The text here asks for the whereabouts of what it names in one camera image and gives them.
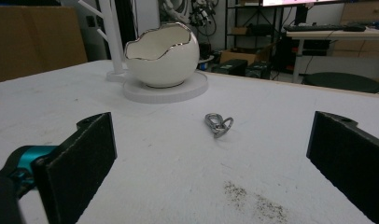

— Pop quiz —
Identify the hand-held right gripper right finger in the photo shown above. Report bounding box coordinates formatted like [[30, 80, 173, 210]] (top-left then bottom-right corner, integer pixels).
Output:
[[306, 110, 379, 224]]

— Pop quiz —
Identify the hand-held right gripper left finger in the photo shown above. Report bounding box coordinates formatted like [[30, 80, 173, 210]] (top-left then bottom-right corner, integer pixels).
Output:
[[32, 111, 119, 224]]

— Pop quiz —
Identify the silver metal ring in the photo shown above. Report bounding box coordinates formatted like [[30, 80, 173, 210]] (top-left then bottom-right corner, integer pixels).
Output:
[[204, 112, 234, 139]]

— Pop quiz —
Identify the white eggshell-shaped ceramic bowl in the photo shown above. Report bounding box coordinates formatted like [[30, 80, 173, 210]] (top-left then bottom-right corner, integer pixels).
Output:
[[123, 21, 201, 89]]

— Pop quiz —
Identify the black round stool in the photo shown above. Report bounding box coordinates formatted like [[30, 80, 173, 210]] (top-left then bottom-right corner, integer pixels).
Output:
[[302, 72, 379, 94]]

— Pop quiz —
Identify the white round base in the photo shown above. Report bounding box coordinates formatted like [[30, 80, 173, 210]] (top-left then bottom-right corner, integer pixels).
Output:
[[121, 70, 209, 105]]

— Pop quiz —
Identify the white desk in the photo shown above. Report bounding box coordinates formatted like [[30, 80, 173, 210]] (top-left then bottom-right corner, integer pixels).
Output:
[[286, 27, 379, 84]]

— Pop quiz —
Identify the wooden drawer cabinet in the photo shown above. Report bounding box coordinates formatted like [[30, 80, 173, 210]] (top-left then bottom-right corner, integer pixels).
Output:
[[331, 0, 379, 59]]

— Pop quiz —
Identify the white branched stand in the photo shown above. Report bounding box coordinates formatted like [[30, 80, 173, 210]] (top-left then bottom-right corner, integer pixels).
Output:
[[77, 0, 130, 84]]

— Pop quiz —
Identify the brown cardboard board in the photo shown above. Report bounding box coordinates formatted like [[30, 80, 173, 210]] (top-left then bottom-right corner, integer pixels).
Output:
[[0, 6, 89, 84]]

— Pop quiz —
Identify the black keyboard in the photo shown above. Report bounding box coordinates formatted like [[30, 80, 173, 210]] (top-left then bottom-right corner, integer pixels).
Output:
[[283, 23, 367, 33]]

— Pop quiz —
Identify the brown cardboard box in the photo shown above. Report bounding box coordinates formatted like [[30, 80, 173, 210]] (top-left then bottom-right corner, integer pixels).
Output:
[[218, 43, 275, 66]]

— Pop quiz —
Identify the black box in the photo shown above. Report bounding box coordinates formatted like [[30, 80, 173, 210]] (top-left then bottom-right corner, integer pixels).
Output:
[[211, 59, 249, 77]]

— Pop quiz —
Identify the black metal shelf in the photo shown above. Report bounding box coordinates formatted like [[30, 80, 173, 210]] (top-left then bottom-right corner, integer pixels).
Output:
[[224, 0, 285, 60]]

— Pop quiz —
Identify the monitor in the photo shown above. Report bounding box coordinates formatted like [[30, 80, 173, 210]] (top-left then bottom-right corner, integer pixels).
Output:
[[261, 0, 347, 7]]

